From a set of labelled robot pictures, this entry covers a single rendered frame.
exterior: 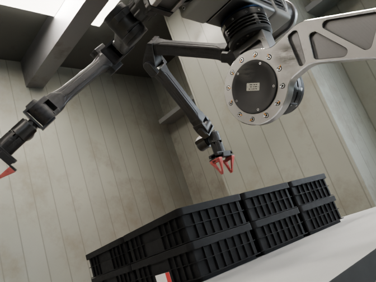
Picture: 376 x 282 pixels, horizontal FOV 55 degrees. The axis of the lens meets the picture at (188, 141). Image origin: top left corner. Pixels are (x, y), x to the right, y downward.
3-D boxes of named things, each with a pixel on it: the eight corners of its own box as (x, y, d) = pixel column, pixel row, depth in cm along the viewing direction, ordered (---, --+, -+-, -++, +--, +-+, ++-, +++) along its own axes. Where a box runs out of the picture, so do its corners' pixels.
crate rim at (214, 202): (243, 198, 132) (241, 192, 133) (179, 215, 113) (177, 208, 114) (182, 225, 161) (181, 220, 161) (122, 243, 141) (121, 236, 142)
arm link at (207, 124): (149, 60, 151) (159, 48, 159) (140, 66, 154) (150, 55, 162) (208, 136, 165) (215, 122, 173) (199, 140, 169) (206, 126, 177)
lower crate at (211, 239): (264, 255, 127) (252, 221, 130) (201, 282, 107) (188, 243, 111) (197, 272, 155) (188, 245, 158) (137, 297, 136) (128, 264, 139)
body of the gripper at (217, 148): (208, 160, 168) (203, 145, 170) (224, 158, 175) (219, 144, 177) (218, 155, 163) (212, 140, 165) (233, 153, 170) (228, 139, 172)
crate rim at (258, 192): (291, 186, 152) (288, 181, 152) (243, 198, 132) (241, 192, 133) (229, 212, 180) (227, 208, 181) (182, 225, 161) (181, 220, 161)
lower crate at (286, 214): (311, 235, 146) (299, 206, 149) (264, 255, 127) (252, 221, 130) (243, 254, 174) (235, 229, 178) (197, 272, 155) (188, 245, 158)
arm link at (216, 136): (212, 128, 169) (220, 128, 173) (202, 135, 173) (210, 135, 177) (217, 142, 167) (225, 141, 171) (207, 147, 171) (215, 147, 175)
